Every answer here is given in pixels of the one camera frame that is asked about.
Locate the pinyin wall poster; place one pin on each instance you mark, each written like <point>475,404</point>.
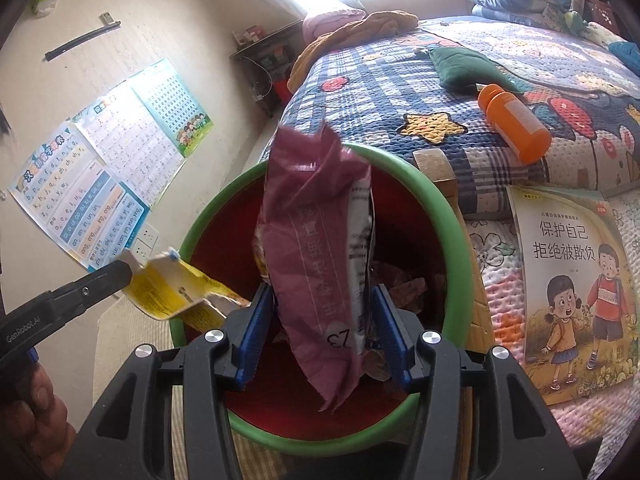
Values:
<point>71,194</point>

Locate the blue plaid quilted bedspread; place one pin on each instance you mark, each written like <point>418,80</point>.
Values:
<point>387,94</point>

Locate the children's picture book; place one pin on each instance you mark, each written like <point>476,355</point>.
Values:
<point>580,311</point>

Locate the mustard yellow blanket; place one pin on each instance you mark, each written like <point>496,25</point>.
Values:
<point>376,26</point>

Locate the red box under table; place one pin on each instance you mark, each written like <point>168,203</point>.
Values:
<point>281,87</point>

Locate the black wall strip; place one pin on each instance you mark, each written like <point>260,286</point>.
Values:
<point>82,39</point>

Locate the person's left hand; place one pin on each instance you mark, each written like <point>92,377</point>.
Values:
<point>41,421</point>

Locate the yellow snack wrapper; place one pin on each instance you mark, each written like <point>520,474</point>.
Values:
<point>167,288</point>

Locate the folded blue quilt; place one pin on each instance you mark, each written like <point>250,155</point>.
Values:
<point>558,15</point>

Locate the orange plastic bottle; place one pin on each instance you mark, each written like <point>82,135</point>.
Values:
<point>525,134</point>

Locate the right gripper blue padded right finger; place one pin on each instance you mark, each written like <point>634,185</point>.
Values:
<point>396,332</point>

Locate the dark wooden side table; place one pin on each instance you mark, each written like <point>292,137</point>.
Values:
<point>269,59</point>

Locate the pink pillow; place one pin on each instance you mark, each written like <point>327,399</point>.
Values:
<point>319,22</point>

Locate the teal chart poster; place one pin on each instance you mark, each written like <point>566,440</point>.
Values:
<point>172,105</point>

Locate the white chart poster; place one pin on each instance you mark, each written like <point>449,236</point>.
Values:
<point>131,142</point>

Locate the dark green cloth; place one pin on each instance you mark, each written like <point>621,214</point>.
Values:
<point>461,69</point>

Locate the white wall socket pair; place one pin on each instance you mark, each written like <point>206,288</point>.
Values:
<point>144,243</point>

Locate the red bin with green rim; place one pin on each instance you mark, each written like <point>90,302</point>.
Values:
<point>415,229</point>

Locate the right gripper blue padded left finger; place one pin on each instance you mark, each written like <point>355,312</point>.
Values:
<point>254,327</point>

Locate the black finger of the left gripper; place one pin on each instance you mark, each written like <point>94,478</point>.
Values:
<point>74,299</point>

